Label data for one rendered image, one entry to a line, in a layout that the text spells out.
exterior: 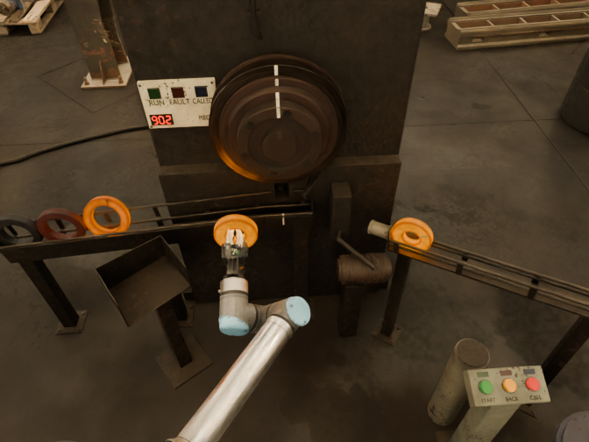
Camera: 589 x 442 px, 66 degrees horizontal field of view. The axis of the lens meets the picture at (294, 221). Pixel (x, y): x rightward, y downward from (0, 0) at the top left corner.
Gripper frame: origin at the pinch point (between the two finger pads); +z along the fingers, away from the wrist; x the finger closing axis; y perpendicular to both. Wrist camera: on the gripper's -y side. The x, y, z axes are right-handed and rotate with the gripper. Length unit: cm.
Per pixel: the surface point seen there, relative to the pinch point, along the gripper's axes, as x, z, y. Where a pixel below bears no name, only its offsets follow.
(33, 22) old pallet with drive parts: 233, 347, -179
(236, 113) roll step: -3.5, 25.1, 31.0
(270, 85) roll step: -15, 29, 38
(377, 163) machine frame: -55, 29, -5
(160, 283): 30.7, -10.2, -22.3
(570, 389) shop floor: -142, -51, -72
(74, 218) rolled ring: 66, 17, -18
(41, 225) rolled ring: 80, 16, -20
